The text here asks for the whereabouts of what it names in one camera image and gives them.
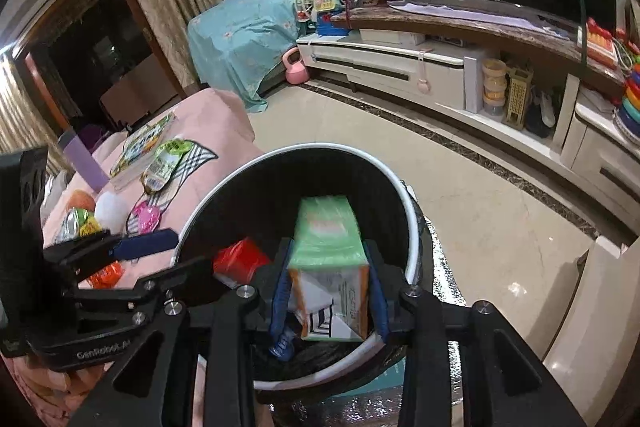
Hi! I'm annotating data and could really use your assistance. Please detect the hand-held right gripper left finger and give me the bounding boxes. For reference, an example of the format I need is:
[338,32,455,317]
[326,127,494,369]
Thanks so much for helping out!
[67,237,296,427]

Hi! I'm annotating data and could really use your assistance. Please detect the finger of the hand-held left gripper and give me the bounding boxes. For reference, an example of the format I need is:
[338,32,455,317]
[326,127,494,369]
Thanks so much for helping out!
[75,256,221,326]
[42,228,179,271]

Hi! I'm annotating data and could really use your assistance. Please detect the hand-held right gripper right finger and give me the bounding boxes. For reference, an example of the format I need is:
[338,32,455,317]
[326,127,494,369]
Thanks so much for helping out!
[364,239,587,427]

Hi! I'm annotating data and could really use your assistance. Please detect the white foam fruit net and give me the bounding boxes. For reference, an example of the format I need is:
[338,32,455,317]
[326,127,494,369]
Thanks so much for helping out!
[94,193,130,234]

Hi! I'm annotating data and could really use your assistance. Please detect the red wrapper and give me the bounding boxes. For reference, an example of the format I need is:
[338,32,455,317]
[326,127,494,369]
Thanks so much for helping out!
[212,237,273,290]

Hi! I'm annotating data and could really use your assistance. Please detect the green orange carton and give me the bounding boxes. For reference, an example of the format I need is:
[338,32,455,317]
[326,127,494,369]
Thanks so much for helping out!
[286,194,372,343]

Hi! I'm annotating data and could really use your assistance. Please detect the white rimmed black trash bin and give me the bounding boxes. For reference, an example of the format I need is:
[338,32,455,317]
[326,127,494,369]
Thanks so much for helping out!
[172,142,463,427]

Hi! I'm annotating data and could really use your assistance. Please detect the small pink packet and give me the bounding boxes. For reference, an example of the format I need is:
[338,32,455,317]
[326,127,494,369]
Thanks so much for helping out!
[131,201,163,235]

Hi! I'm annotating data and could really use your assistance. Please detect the orange red snack packet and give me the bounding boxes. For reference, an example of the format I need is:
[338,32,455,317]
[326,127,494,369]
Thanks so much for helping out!
[87,261,124,291]

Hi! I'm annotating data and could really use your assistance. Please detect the orange red apple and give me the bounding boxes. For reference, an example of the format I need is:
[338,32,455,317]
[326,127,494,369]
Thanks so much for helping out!
[67,190,97,214]

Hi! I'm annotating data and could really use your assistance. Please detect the yellow snack packet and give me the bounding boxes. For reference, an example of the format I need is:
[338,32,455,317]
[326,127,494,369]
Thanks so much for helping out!
[54,207,104,245]

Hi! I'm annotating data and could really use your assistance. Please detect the green snack packet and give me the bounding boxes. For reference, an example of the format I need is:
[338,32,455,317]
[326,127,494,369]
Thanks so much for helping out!
[141,139,193,194]

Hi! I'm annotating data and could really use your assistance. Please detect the purple thermos bottle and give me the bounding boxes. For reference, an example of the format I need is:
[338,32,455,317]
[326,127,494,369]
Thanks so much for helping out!
[59,129,110,190]

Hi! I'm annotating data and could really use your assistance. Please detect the pink plaid patch blanket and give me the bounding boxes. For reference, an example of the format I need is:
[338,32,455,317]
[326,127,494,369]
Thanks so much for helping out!
[0,88,261,408]

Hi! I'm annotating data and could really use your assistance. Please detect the beige balcony cabinet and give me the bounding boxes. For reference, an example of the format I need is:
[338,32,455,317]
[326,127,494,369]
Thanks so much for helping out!
[97,54,181,128]

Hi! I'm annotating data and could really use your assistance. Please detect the wooden framed glass door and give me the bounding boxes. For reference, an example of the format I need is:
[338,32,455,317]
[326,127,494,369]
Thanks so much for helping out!
[15,0,186,132]

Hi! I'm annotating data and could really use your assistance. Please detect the cream white furniture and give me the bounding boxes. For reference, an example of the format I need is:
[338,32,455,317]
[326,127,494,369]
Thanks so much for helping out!
[542,234,640,408]

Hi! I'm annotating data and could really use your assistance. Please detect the pink hanging tag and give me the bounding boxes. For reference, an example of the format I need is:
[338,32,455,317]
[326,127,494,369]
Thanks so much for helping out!
[417,49,432,96]

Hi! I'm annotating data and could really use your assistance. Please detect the teal floral cover cloth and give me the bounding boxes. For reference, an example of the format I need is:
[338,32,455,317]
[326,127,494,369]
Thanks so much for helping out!
[187,0,303,115]

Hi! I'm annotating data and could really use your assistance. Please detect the pink kettlebell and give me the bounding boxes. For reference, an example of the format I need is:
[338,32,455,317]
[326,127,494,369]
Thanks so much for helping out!
[282,47,311,85]

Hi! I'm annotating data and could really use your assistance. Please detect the white tv cabinet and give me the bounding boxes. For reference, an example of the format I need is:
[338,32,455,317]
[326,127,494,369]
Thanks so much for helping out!
[295,4,640,218]

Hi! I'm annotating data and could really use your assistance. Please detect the beige wooden toy rack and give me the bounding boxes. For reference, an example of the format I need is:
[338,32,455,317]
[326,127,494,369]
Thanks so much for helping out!
[502,67,535,130]

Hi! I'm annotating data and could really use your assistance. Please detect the dark cloth bag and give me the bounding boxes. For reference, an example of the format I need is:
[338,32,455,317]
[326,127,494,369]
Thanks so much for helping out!
[527,89,557,138]

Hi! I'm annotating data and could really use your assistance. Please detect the white flat box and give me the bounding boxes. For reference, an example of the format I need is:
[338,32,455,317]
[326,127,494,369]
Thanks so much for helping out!
[360,28,426,48]

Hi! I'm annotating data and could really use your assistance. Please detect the white green bead toy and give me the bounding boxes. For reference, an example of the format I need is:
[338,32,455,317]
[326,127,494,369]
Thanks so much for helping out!
[295,0,321,24]

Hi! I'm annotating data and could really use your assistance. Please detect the white cloth under television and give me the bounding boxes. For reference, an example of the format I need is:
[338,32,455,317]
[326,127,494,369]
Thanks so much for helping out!
[395,0,571,32]

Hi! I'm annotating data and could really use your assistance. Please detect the colourful toy cash register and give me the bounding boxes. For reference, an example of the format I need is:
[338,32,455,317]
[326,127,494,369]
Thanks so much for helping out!
[312,0,352,36]

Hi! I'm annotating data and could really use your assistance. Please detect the red orange toy phone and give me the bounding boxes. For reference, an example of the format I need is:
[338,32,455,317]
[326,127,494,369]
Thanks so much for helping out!
[585,18,616,68]

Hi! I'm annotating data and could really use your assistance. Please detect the rainbow ring stacking toy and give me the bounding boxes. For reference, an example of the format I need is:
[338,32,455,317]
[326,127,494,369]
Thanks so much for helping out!
[612,27,640,142]

